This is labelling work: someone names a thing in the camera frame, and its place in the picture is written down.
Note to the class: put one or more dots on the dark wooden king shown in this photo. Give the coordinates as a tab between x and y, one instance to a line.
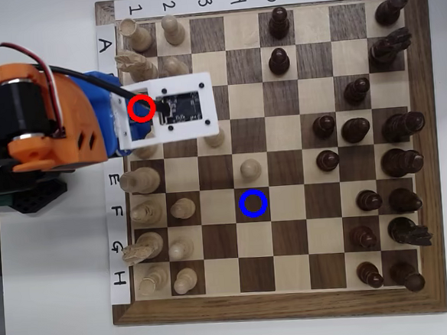
399	163

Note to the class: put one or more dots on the light wooden king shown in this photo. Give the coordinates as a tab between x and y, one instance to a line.
140	179

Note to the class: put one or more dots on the wooden chessboard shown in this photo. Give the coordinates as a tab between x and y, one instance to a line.
260	306

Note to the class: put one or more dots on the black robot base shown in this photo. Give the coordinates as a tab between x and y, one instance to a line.
37	196

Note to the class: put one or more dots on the light wooden knight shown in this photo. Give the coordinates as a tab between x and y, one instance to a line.
135	64
146	245

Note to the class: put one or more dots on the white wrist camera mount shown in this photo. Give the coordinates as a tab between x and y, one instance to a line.
207	99

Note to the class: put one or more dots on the dark wooden queen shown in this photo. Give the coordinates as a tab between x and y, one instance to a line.
401	127

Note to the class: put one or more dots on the dark wooden knight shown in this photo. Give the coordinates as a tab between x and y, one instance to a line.
387	46
404	230

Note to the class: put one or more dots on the black and orange robot arm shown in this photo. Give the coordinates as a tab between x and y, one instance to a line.
16	109

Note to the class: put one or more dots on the light wooden pawn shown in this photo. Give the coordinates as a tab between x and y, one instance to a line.
250	169
185	281
174	65
181	249
171	29
214	140
182	208

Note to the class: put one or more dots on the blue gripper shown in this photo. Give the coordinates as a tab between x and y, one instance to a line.
108	92

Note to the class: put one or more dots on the light wooden rook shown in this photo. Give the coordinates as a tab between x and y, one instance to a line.
153	281
137	37

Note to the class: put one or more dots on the dark wooden pawn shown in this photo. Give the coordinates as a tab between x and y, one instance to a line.
327	161
369	275
363	237
356	91
367	200
279	62
278	23
323	126

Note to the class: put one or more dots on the dark wooden bishop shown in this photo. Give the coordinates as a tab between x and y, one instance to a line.
355	130
402	200

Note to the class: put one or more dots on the light wooden bishop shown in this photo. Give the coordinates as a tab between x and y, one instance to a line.
146	212

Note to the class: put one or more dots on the dark wooden rook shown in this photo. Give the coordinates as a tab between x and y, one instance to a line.
390	8
405	276

